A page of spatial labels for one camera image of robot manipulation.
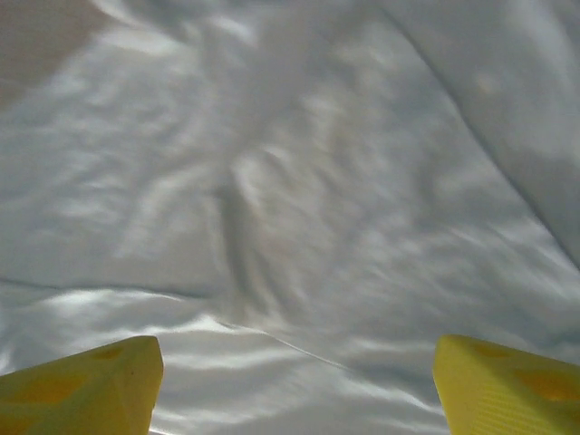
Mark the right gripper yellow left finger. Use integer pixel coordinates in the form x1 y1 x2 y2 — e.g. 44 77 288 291
0 335 165 435

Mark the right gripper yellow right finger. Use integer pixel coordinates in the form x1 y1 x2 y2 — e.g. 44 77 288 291
433 333 580 435

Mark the white t-shirt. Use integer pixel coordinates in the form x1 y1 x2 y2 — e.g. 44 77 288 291
0 0 580 435

